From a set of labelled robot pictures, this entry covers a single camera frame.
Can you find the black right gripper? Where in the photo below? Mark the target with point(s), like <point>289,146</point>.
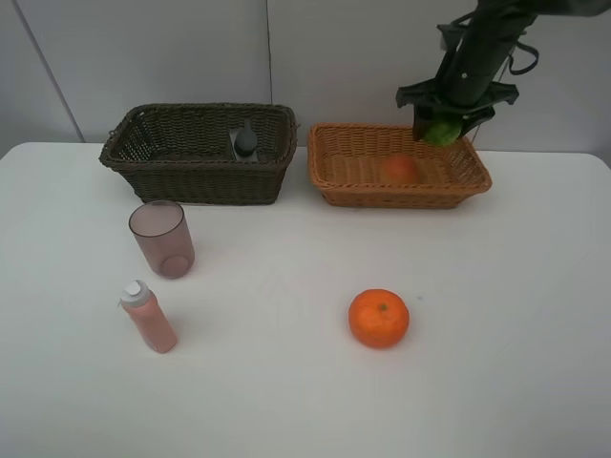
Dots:
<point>426,99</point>

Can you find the green lime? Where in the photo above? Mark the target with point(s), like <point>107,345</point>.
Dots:
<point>443,132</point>

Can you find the round brown bread bun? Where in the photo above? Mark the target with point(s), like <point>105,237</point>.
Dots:
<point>399,169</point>

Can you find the dark packaged bottle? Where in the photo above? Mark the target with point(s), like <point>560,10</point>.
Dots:
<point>244,143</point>

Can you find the orange mandarin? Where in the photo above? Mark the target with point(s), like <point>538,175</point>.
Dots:
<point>378,318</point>

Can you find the translucent pink cup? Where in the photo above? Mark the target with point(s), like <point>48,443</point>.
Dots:
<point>162,234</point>

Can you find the pink bottle white cap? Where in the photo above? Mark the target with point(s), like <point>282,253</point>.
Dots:
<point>141,305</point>

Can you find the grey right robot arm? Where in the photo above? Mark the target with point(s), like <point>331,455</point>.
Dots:
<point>463,93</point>

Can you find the orange wicker basket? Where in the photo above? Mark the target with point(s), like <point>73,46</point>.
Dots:
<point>344,162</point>

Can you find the dark brown wicker basket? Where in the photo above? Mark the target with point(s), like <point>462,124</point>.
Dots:
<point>182,152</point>

